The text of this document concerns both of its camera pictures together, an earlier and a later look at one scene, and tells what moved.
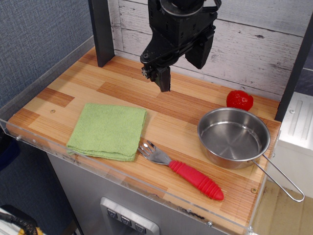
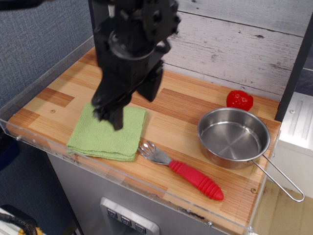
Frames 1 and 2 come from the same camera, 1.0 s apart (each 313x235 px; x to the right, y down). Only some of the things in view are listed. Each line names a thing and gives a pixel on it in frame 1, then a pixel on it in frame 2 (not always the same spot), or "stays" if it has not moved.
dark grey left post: x=100 y=18 stays
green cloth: x=108 y=131 stays
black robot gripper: x=175 y=25 → x=127 y=61
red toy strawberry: x=239 y=99 stays
